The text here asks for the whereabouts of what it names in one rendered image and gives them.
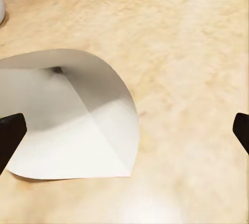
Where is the paper coffee filter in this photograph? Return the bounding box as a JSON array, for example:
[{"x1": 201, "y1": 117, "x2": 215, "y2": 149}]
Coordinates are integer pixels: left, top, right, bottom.
[{"x1": 0, "y1": 48, "x2": 140, "y2": 179}]

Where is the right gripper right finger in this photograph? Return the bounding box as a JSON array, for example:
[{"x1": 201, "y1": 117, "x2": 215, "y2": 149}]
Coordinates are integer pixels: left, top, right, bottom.
[{"x1": 232, "y1": 113, "x2": 249, "y2": 155}]

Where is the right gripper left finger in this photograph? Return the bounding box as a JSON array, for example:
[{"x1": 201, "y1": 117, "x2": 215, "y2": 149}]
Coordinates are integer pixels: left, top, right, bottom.
[{"x1": 0, "y1": 113, "x2": 27, "y2": 176}]

